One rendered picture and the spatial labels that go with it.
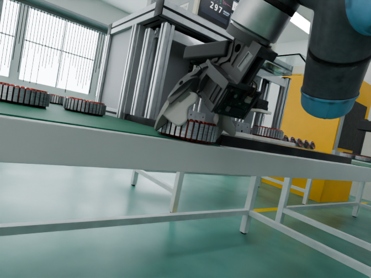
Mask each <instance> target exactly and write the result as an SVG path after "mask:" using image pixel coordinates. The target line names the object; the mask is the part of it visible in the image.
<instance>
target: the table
mask: <svg viewBox="0 0 371 278"><path fill-rule="evenodd" d="M281 140H282V141H285V142H291V143H295V144H296V145H297V146H298V147H301V148H302V146H304V147H305V148H306V149H307V148H309V147H310V148H311V150H313V149H315V144H314V142H313V141H310V142H308V141H307V140H303V141H302V140H301V139H299V138H297V139H295V138H294V137H290V138H288V137H287V136H286V135H283V139H281ZM147 172H159V173H176V178H175V181H174V187H172V186H170V185H168V184H167V183H165V182H163V181H161V180H159V179H158V178H156V177H154V176H153V175H151V174H149V173H147ZM138 174H141V175H142V176H144V177H145V178H147V179H149V180H150V181H152V182H154V183H155V184H157V185H159V186H160V187H162V188H164V189H166V190H167V191H169V192H171V193H172V197H171V203H170V207H169V211H170V213H175V212H177V208H178V203H179V198H180V194H181V189H182V184H183V178H184V174H203V175H225V176H237V177H251V176H250V175H230V174H209V173H189V172H169V171H158V170H137V169H133V171H132V177H131V185H132V186H135V185H136V184H137V179H138ZM262 178H263V179H267V180H270V181H273V182H275V183H278V184H281V185H283V183H284V182H282V181H279V180H276V179H273V178H270V177H262V176H260V180H259V185H258V187H260V186H261V182H262ZM312 181H313V179H308V180H307V183H306V188H305V189H302V188H300V187H297V186H294V185H291V188H292V189H295V190H299V191H301V192H304V197H303V201H302V204H303V205H307V204H308V199H309V195H310V190H311V186H312Z"/></svg>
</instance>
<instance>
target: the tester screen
mask: <svg viewBox="0 0 371 278"><path fill-rule="evenodd" d="M210 1H212V2H214V3H216V4H218V5H219V6H221V7H223V10H222V15H221V14H220V13H218V12H216V11H214V10H212V9H211V8H209V5H210ZM239 1H240V0H202V1H201V5H200V11H199V13H200V14H202V15H203V16H205V17H207V18H209V19H211V20H213V21H215V22H217V23H219V24H220V25H222V26H224V27H226V28H227V27H228V26H229V21H230V15H231V13H232V14H233V12H234V10H232V6H233V2H236V3H237V4H238V3H239ZM202 6H203V7H205V8H206V9H208V10H210V11H212V12H214V13H215V14H217V15H219V16H221V17H223V18H224V19H226V20H227V23H226V24H224V23H222V22H220V21H219V20H217V19H215V18H213V17H211V16H209V15H207V14H206V13H204V12H202V11H201V9H202Z"/></svg>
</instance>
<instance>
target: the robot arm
mask: <svg viewBox="0 0 371 278"><path fill-rule="evenodd" d="M300 5H302V6H304V7H307V8H309V9H311V10H312V11H311V20H310V29H309V38H308V47H307V52H306V61H305V70H304V78H303V85H302V86H301V88H300V92H301V106H302V107H303V109H304V110H305V111H306V112H307V113H308V114H310V115H312V116H314V117H317V118H320V119H336V118H339V117H342V116H344V115H346V114H347V113H349V112H350V111H351V109H352V107H353V105H354V102H355V101H356V99H357V98H358V97H359V95H360V91H359V90H360V88H361V85H362V83H363V80H364V77H365V74H366V72H367V69H368V67H369V64H370V61H371V0H240V1H239V3H238V5H237V7H236V8H235V10H234V12H233V14H232V16H231V20H232V21H233V23H230V24H229V26H228V27H227V29H226V32H227V33H228V34H230V35H231V36H232V37H234V39H233V41H230V40H223V41H217V42H210V43H205V44H199V45H192V46H186V47H185V51H184V56H183V58H184V59H185V60H187V61H189V62H191V63H192V64H194V65H196V66H199V67H200V68H199V67H197V68H196V69H195V70H194V71H192V72H190V73H188V74H186V75H185V76H184V77H183V78H181V79H180V80H179V82H178V83H177V84H176V86H175V87H174V88H173V90H172V91H171V93H170V94H169V96H168V97H167V100H166V102H165V104H164V105H163V107H162V109H161V111H160V113H159V115H158V117H157V120H156V123H155V126H154V129H155V130H156V131H157V130H159V129H160V128H161V127H162V126H164V125H165V124H166V122H167V121H168V120H169V121H170V122H171V123H173V124H174V125H176V126H182V125H183V124H185V123H186V122H187V120H188V110H189V108H190V107H191V106H193V105H194V104H195V103H196V102H197V100H198V95H197V94H196V93H194V92H195V91H196V90H197V89H198V91H197V93H198V94H199V95H200V96H202V98H203V99H204V100H205V101H204V103H205V106H206V107H207V108H208V109H209V111H210V112H211V113H212V112H214V113H215V116H214V118H213V121H214V124H216V127H219V129H218V134H217V138H216V139H218V138H219V136H220V135H221V134H222V132H223V131H225V132H227V133H228V134H229V135H231V136H235V135H236V128H235V126H234V124H233V122H232V120H231V117H234V118H237V119H243V120H244V119H245V118H246V116H247V115H248V113H249V112H250V110H251V109H252V107H253V106H254V105H255V103H256V101H257V100H258V98H259V97H260V96H261V94H262V92H260V91H259V90H258V89H257V83H256V82H255V81H253V79H254V78H255V76H256V75H257V73H258V71H259V70H260V69H261V67H262V65H263V64H264V62H265V60H267V61H269V62H272V63H273V62H274V60H275V59H276V57H277V56H278V54H277V53H276V52H274V51H273V50H271V48H272V46H271V45H270V44H271V43H272V44H275V43H276V42H277V40H278V39H279V37H280V35H281V34H282V32H283V31H284V29H285V27H286V26H287V25H288V23H289V21H290V20H291V18H292V17H293V16H294V14H295V12H296V11H297V10H298V8H299V6H300ZM252 81H253V82H254V83H255V85H256V87H255V86H254V85H253V82H252Z"/></svg>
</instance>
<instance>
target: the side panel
mask: <svg viewBox="0 0 371 278"><path fill-rule="evenodd" d="M138 29H139V25H138V24H135V25H133V26H132V28H131V29H129V30H126V31H123V32H121V33H118V34H115V35H113V36H112V35H107V39H106V43H105V49H104V55H103V62H102V67H101V72H100V77H99V84H98V90H97V96H96V102H100V103H104V104H105V105H106V106H107V108H106V111H105V114H106V115H109V116H113V117H117V118H120V119H124V120H126V116H127V114H126V113H123V111H124V105H125V99H126V93H127V89H128V84H129V78H130V72H131V66H132V62H133V57H134V51H135V45H136V39H137V33H138Z"/></svg>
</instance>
